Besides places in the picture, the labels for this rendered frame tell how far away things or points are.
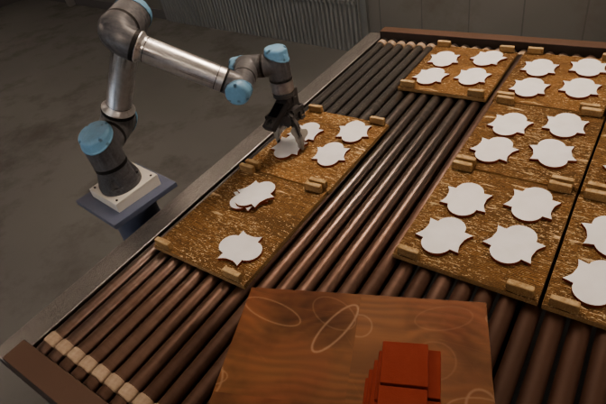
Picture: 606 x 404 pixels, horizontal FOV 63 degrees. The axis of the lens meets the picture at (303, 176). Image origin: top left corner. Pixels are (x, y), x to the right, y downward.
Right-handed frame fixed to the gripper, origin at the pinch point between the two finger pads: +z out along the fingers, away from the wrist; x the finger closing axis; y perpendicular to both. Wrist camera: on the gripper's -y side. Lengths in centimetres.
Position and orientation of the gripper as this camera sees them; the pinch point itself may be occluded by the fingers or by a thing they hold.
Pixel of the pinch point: (289, 146)
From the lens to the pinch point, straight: 173.2
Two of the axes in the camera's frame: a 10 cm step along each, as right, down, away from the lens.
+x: -8.1, -2.3, 5.4
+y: 5.7, -5.3, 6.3
